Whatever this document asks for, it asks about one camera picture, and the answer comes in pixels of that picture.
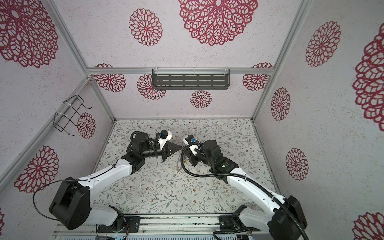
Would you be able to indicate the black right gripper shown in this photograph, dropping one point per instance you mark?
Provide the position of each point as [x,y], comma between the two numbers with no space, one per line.
[193,158]

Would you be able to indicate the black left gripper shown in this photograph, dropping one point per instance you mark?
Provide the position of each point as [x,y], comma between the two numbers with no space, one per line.
[170,149]

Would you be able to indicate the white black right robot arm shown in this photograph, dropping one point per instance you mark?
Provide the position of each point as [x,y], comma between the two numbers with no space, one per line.
[283,218]

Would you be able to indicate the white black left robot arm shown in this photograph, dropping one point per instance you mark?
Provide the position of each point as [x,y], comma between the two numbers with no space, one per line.
[72,206]

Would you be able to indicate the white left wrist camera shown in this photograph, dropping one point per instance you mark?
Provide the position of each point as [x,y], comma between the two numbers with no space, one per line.
[162,138]

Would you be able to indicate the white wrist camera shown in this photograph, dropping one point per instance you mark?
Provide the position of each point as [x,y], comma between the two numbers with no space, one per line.
[162,138]
[194,145]

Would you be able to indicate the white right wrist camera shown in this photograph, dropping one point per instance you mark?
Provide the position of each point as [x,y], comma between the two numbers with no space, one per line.
[194,145]

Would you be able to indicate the grey slotted wall shelf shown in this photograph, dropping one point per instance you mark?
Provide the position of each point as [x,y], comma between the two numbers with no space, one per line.
[191,80]

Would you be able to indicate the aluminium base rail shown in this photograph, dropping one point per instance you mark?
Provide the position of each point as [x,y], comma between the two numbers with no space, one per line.
[166,227]

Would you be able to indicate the black wire wall basket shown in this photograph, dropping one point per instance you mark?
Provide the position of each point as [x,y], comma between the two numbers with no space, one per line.
[65,117]

